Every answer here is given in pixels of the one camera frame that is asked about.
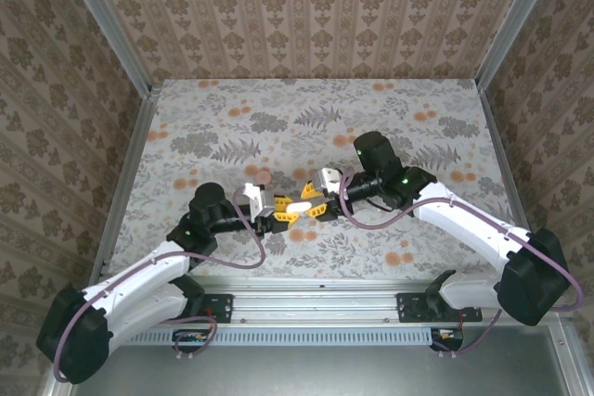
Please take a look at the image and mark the floral table cover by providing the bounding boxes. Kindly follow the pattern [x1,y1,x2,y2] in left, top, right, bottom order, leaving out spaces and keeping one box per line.
[109,78,530,281]

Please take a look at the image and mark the black connector board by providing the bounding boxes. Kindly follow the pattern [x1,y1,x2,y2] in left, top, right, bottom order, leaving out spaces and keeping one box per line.
[429,326,465,353]
[172,328,215,355]

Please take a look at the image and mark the grey metal sheet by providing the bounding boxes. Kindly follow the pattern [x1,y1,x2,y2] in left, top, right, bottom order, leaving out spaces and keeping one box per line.
[41,324,594,396]

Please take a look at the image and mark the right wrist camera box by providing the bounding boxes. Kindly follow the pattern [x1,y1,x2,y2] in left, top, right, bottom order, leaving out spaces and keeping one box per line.
[313,167,344,198]

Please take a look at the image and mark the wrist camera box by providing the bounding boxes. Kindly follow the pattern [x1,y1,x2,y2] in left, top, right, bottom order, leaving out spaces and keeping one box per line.
[239,182,270,220]
[313,167,344,198]

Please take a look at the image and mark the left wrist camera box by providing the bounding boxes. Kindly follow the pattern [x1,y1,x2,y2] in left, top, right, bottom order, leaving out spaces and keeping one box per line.
[239,182,270,220]

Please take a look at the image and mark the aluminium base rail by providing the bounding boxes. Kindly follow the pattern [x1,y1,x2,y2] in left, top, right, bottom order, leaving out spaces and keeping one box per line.
[69,275,570,326]

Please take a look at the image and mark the aluminium side rail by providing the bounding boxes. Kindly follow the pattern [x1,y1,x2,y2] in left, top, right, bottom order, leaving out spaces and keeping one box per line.
[87,84,163,290]
[477,87,551,288]

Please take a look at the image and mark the grey slotted cable duct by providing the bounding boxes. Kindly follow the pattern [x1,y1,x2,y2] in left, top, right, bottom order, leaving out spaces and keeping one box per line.
[85,326,433,347]

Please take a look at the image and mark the aluminium corner post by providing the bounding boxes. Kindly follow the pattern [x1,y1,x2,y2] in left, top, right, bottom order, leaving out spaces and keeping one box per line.
[55,0,154,96]
[475,0,565,91]

